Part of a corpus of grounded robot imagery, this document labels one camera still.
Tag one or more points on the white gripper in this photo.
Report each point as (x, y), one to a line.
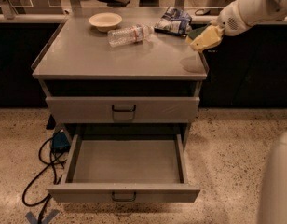
(227, 20)

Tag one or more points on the green and yellow sponge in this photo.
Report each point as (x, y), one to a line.
(196, 34)

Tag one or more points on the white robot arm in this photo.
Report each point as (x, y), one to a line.
(273, 195)

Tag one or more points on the grey metal drawer cabinet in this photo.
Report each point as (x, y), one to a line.
(81, 63)

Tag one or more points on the closed grey upper drawer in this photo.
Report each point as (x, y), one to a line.
(123, 109)

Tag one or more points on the open grey lower drawer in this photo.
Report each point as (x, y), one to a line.
(125, 171)

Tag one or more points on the blue white snack bag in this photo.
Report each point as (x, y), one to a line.
(174, 22)

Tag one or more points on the clear plastic water bottle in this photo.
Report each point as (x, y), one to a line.
(129, 35)

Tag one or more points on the white paper bowl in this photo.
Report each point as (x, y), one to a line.
(105, 22)

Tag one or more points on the black office chair armrest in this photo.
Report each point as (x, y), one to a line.
(116, 3)

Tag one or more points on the blue power box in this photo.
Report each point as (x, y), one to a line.
(59, 142)

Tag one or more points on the blue floor tape mark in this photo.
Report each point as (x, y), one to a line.
(32, 219)

